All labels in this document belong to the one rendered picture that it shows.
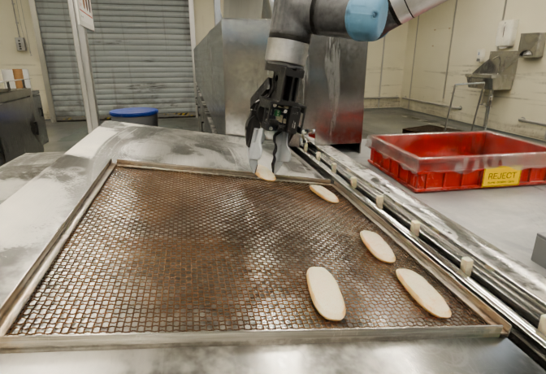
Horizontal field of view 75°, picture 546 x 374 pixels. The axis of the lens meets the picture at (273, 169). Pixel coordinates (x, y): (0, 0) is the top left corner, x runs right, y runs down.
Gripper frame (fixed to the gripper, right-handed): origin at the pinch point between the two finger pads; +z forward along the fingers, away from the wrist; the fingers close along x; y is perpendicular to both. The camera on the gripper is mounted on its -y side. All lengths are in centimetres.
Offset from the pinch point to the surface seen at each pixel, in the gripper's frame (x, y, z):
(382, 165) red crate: 52, -27, 5
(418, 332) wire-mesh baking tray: 2.9, 43.2, 4.1
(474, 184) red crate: 66, -4, 3
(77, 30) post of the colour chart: -44, -78, -21
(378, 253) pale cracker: 9.2, 27.8, 4.1
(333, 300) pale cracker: -4.1, 37.6, 3.8
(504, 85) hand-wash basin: 494, -333, -57
